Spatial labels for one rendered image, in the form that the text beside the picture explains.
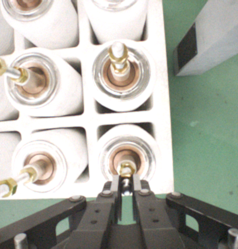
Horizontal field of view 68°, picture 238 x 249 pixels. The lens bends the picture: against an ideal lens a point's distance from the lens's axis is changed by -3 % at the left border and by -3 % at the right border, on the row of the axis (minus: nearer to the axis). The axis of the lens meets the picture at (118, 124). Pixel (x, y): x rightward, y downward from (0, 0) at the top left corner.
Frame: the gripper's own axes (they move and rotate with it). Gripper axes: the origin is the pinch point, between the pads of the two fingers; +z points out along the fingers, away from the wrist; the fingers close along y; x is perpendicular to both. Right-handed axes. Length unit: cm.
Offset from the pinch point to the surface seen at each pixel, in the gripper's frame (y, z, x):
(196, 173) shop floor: 18.4, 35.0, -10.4
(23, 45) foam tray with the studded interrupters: -17.2, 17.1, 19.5
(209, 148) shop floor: 22.1, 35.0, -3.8
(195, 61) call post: 13.9, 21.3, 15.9
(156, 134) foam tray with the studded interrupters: 5.1, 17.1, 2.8
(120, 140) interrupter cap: -0.6, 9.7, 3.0
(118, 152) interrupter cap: -1.1, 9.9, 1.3
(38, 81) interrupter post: -10.9, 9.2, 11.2
